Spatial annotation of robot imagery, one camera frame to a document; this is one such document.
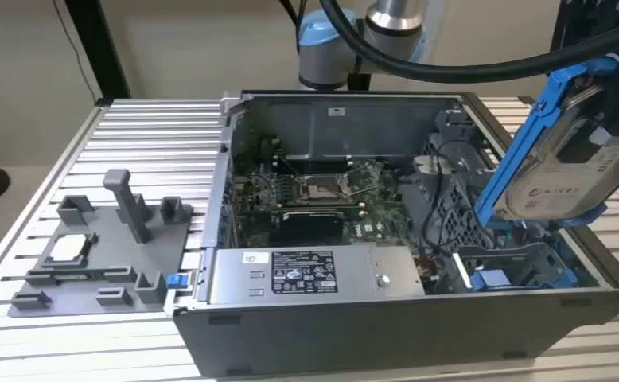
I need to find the hard disk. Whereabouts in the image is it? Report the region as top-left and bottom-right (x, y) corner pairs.
(472, 57), (619, 230)

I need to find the grey perforated disk cage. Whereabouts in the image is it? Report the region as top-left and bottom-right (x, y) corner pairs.
(398, 131), (507, 255)

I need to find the empty blue disk carrier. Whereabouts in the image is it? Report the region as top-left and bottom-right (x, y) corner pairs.
(471, 270), (515, 288)

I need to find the black RAM slot bank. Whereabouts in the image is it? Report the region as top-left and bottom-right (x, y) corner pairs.
(282, 201), (363, 210)

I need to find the green motherboard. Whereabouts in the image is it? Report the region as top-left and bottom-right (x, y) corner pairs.
(232, 153), (422, 250)

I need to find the CPU socket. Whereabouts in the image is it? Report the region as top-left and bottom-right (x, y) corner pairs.
(298, 173), (356, 202)

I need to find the black graphics card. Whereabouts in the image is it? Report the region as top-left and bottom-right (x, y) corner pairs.
(279, 209), (346, 242)

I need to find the dark grey PC case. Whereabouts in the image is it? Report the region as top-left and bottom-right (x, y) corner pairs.
(163, 89), (619, 379)

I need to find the silver power supply unit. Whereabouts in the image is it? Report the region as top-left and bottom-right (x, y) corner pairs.
(206, 245), (427, 306)

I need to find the grey parts rack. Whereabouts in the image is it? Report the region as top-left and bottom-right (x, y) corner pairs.
(8, 169), (196, 319)

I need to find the silver CPU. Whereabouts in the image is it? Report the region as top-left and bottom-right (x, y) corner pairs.
(48, 234), (91, 262)

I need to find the thick black cable hose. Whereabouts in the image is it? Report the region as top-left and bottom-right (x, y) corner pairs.
(316, 0), (619, 84)

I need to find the black upright post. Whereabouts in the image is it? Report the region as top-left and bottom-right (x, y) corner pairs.
(64, 0), (132, 100)

